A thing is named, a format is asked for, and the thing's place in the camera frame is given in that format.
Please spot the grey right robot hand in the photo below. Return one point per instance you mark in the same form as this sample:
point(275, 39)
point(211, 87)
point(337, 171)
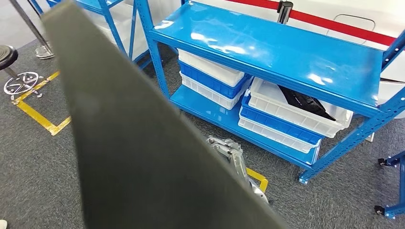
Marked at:
point(226, 150)

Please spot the black plastic plate bracket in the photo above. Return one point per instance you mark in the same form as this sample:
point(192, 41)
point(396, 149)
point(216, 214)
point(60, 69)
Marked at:
point(142, 142)

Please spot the black plastic part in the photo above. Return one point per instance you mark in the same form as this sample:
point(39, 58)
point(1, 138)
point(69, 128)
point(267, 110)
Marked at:
point(307, 102)

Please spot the blue metal shelf rack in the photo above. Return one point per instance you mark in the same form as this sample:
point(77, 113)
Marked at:
point(394, 211)
point(110, 22)
point(269, 47)

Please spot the yellow floor tape square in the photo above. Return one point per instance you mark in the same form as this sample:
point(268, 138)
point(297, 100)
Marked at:
point(258, 178)
point(33, 116)

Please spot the blue plastic crate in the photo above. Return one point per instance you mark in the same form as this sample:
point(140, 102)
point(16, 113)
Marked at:
point(278, 126)
point(215, 83)

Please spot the red barrier belt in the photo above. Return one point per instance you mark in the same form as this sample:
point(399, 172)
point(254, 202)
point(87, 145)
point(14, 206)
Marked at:
point(253, 3)
point(348, 29)

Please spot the black rack castor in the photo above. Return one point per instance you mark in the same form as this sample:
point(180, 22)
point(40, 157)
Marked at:
point(383, 161)
point(379, 210)

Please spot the large white plastic crate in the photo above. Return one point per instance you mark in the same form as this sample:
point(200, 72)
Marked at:
point(123, 22)

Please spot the black stool chrome base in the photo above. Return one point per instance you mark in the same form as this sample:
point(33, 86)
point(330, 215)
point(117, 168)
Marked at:
point(6, 57)

